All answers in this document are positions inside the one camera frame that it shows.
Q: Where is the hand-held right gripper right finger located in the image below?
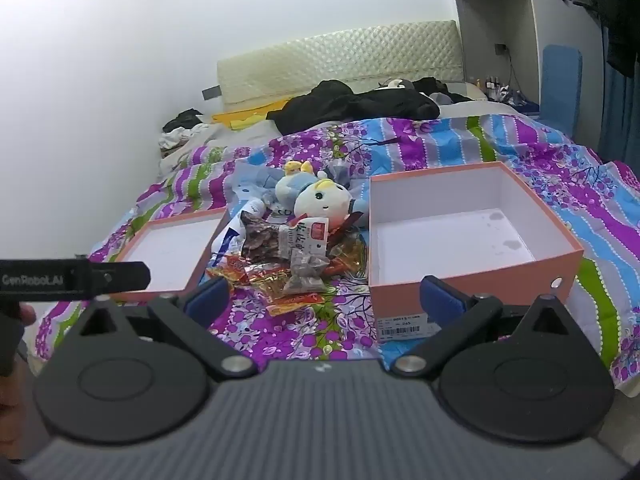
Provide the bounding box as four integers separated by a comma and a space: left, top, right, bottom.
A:
391, 275, 577, 377

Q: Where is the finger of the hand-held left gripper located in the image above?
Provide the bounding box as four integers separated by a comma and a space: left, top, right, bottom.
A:
75, 255, 152, 304

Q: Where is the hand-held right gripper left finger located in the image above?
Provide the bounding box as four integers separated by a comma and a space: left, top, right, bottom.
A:
75, 276, 258, 381

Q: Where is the orange red foil snack packet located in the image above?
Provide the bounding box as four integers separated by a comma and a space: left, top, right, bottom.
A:
205, 255, 252, 287

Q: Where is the pink shoebox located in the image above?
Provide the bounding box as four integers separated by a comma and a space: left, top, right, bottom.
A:
368, 161, 585, 345

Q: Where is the blue and white snack packet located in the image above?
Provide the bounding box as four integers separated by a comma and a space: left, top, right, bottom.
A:
209, 220, 248, 268

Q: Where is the gold foil snack packet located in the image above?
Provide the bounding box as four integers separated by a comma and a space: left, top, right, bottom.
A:
249, 265, 301, 306

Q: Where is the dark brown snack packet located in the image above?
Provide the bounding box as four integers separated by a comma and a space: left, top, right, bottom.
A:
240, 210, 292, 264

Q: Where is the clear packet of dark snacks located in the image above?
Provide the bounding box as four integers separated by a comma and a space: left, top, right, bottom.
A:
282, 250, 334, 297

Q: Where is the clear packet of yellow snacks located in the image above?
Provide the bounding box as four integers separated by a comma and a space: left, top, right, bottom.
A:
325, 232, 371, 281

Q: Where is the person's left hand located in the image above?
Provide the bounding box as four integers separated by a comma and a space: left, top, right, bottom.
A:
18, 304, 38, 341

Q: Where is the pink shoebox lid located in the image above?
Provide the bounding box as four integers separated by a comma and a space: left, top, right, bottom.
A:
112, 208, 231, 303

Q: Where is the white and blue plush doll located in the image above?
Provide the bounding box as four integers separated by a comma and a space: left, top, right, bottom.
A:
274, 160, 370, 233

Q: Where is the purple floral blanket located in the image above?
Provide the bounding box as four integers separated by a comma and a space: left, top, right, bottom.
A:
30, 112, 640, 391

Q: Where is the pile of dark and white clothes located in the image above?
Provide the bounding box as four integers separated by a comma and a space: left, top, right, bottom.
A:
160, 108, 212, 151

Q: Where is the yellow cloth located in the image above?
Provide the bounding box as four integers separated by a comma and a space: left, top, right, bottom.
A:
212, 97, 291, 132

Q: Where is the grey bed sheet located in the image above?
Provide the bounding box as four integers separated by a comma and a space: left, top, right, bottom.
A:
440, 94, 542, 122

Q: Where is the blue cloth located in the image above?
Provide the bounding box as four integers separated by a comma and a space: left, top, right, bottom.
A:
500, 87, 542, 114

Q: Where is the black jacket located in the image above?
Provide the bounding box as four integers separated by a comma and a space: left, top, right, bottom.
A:
267, 80, 442, 136

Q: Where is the group of small bottles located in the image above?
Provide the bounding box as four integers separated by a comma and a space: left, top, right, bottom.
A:
472, 76, 507, 101

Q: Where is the blue padded panel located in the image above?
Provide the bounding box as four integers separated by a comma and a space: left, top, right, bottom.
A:
541, 44, 584, 143

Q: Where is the blue curtain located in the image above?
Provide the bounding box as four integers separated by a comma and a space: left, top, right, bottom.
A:
597, 25, 640, 162

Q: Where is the cream quilted headboard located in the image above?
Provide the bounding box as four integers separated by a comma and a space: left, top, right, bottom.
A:
216, 20, 463, 111

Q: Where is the white wardrobe cabinet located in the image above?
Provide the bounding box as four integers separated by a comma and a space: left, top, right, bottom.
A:
447, 0, 607, 161

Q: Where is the black hanging garment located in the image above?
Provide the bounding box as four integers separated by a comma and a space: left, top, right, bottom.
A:
602, 0, 640, 79

